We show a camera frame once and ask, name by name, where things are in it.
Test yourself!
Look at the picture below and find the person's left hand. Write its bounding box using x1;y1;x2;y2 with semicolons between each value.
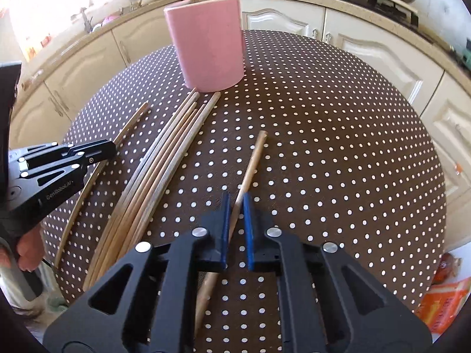
0;224;44;272

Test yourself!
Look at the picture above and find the bundle of wooden chopsticks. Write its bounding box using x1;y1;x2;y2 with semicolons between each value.
83;91;221;292

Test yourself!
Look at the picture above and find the orange cardboard box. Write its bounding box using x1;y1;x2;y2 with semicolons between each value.
416;277;471;336

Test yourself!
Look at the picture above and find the pink cylindrical cup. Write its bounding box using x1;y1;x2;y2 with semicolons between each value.
164;0;244;92

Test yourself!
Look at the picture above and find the barred kitchen window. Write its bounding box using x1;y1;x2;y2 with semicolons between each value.
0;0;130;65

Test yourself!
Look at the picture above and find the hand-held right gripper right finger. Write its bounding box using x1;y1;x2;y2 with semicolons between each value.
242;192;433;353

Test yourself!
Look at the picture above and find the black gas stove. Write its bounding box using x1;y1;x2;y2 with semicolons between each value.
280;0;421;27

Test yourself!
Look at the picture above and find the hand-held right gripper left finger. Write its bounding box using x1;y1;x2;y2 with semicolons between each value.
43;191;232;353

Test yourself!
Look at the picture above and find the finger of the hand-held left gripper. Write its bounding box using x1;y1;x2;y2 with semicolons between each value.
13;139;116;163
21;149;117;189

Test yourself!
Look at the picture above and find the clear plastic bottle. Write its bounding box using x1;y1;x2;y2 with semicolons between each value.
434;253;463;284

